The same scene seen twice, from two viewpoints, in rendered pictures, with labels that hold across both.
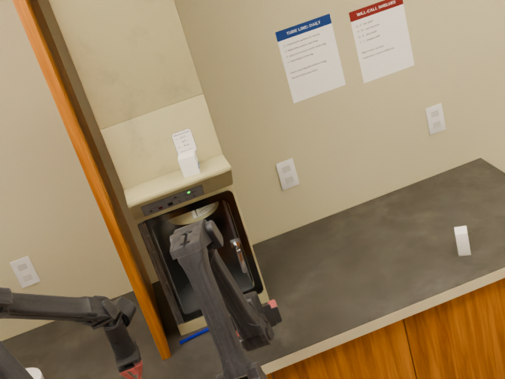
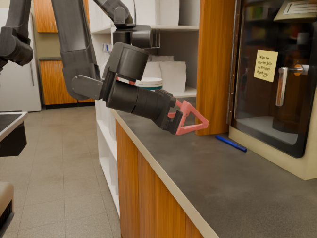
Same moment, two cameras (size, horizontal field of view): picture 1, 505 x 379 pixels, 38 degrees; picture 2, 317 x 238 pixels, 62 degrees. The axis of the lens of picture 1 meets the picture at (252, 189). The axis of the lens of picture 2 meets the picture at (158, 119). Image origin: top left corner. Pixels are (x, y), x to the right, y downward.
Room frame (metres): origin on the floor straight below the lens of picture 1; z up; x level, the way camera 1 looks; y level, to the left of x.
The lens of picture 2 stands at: (1.63, -0.43, 1.26)
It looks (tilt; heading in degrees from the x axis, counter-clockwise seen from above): 16 degrees down; 78
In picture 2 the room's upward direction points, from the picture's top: straight up
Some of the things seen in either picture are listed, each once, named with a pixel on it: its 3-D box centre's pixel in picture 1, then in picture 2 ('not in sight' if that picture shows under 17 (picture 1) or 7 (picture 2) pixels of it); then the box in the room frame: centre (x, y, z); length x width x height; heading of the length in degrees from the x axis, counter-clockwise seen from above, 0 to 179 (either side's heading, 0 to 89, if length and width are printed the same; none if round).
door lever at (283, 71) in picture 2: (240, 257); (287, 85); (2.05, 0.10, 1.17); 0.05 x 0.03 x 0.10; 7
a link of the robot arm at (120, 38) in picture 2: (116, 328); (123, 40); (1.71, 0.47, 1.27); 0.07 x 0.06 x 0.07; 162
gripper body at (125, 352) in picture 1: (122, 347); not in sight; (1.71, 0.47, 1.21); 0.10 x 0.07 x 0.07; 8
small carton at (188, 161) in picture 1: (188, 163); not in sight; (2.03, 0.16, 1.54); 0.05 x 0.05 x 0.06; 86
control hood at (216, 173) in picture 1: (181, 192); not in sight; (2.02, 0.21, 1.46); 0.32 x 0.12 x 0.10; 98
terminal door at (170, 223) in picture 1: (204, 259); (266, 70); (2.07, 0.21, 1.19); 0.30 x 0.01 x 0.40; 97
